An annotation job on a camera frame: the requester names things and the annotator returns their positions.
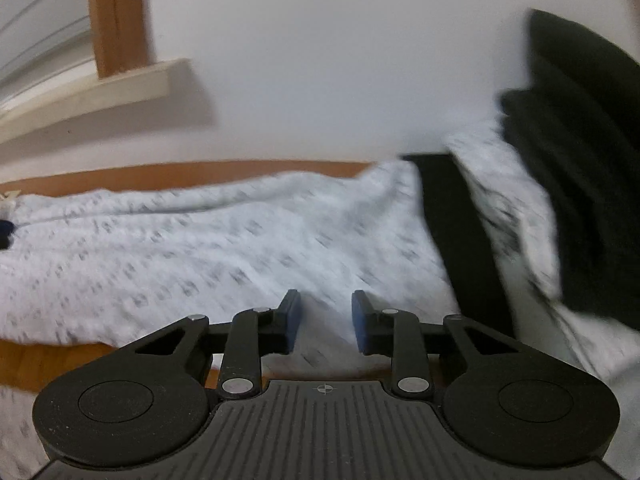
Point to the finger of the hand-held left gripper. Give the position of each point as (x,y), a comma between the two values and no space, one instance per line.
(5,230)

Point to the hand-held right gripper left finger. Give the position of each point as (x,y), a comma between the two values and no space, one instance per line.
(294,317)

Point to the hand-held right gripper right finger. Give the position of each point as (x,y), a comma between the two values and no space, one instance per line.
(360,317)

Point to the gray window blind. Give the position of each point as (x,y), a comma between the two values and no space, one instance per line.
(45,20)

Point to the gray folded garment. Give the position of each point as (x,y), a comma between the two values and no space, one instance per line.
(590,340)

